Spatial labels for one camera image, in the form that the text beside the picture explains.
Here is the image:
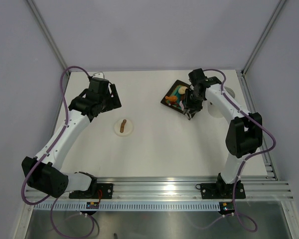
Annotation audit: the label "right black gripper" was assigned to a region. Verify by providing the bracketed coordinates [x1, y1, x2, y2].
[183, 88, 203, 115]

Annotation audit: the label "white round bun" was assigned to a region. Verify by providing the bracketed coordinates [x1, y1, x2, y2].
[178, 86, 187, 95]

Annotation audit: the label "clear plastic tongs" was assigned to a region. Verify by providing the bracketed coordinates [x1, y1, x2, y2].
[186, 113, 192, 120]

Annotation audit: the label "white cylindrical container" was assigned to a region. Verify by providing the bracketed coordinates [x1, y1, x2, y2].
[207, 87, 236, 119]

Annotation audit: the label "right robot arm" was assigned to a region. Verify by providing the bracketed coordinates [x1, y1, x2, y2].
[182, 69, 263, 197]

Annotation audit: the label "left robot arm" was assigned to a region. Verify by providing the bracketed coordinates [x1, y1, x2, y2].
[21, 77, 122, 198]

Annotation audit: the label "dark square teal plate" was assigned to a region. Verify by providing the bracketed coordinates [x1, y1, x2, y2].
[160, 80, 197, 120]

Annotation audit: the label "orange fried shrimp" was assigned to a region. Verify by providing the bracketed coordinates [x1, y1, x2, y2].
[165, 96, 178, 103]

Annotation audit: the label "white round lid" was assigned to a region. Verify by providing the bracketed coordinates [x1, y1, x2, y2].
[114, 119, 134, 137]

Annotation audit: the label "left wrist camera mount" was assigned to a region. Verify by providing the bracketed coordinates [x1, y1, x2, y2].
[92, 71, 105, 79]

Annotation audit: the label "brown handle on lid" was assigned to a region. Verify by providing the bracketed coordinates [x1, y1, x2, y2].
[120, 119, 127, 133]

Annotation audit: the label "right aluminium frame post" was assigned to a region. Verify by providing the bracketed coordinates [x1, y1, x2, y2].
[241, 0, 288, 77]

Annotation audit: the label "aluminium frame post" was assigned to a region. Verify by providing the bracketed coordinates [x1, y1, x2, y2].
[24, 0, 68, 70]
[241, 0, 288, 77]

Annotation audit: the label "aluminium rail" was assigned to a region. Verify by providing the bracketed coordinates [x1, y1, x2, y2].
[23, 176, 294, 202]

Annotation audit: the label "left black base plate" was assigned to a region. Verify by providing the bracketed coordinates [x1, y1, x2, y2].
[69, 183, 114, 199]

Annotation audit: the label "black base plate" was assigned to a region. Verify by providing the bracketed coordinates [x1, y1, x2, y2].
[195, 181, 246, 200]
[69, 183, 114, 199]

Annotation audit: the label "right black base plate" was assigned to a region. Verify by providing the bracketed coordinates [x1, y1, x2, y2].
[195, 181, 246, 200]

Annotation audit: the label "left aluminium frame post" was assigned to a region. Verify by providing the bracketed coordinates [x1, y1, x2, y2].
[24, 0, 68, 70]

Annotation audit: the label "white slotted cable duct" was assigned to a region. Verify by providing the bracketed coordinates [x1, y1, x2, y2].
[34, 201, 220, 212]

